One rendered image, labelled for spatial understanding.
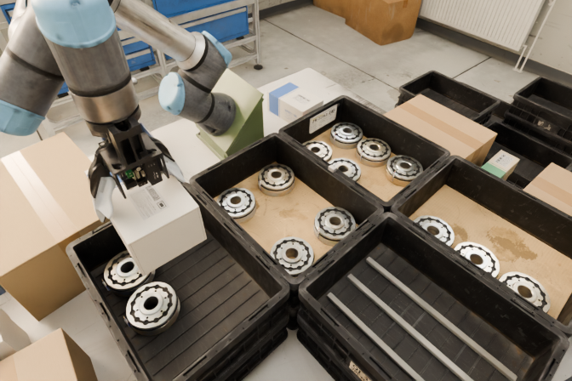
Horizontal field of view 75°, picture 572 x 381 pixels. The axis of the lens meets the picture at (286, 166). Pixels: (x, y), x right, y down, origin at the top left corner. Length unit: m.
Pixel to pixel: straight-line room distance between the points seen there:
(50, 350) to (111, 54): 0.60
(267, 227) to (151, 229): 0.42
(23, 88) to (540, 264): 1.07
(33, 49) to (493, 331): 0.94
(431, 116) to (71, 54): 1.12
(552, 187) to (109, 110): 1.11
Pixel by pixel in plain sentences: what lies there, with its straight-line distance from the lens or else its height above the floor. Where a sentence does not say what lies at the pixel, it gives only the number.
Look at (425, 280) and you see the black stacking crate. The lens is 0.94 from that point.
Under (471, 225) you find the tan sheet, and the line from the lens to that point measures 1.08.
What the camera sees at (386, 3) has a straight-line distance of 3.72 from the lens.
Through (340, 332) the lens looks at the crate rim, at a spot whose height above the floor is 0.93.
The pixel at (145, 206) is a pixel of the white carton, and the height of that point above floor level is 1.14.
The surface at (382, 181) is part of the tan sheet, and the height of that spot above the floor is 0.83.
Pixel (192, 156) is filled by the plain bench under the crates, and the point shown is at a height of 0.70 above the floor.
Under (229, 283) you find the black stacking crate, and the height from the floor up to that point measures 0.83.
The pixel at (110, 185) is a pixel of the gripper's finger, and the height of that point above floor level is 1.19.
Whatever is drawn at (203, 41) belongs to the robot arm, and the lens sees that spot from 1.13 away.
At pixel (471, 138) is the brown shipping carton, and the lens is 1.31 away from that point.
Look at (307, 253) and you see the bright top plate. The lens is 0.88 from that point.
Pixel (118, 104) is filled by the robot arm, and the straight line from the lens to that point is 0.51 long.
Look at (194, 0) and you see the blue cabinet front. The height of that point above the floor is 0.67.
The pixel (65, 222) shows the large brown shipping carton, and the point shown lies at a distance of 1.02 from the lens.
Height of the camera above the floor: 1.60
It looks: 43 degrees down
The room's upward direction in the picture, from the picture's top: straight up
